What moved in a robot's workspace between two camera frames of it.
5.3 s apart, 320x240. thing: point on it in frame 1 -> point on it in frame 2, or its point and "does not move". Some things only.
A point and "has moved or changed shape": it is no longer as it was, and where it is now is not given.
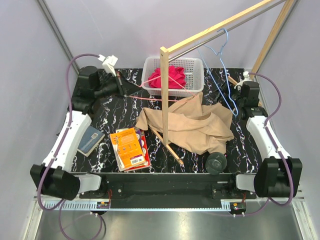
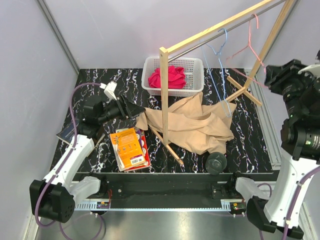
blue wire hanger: x=198 y=42 has moved or changed shape
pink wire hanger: x=159 y=100 -> x=249 y=39
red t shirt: x=176 y=77 does not move
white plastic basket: x=193 y=68 does not move
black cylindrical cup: x=215 y=163 does not move
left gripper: x=125 y=88 -> x=127 y=109
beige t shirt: x=199 y=128 does not move
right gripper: x=224 y=89 -> x=284 y=73
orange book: x=127 y=148 does not move
